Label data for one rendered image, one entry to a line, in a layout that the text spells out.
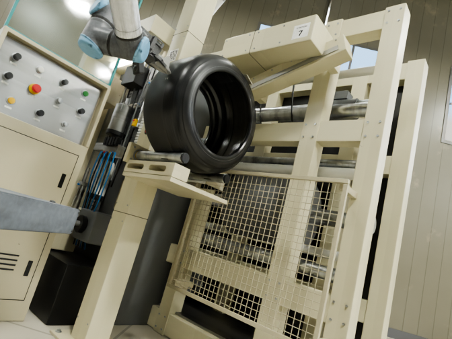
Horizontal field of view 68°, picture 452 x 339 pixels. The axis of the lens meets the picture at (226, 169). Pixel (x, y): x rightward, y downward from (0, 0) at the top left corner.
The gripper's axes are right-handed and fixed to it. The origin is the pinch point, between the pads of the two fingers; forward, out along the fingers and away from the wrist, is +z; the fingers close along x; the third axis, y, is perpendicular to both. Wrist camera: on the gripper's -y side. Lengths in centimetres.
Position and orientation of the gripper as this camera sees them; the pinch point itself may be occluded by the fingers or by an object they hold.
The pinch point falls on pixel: (167, 73)
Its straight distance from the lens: 150.1
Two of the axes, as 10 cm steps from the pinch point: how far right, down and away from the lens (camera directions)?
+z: 5.8, 4.4, 6.8
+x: -7.4, -0.6, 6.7
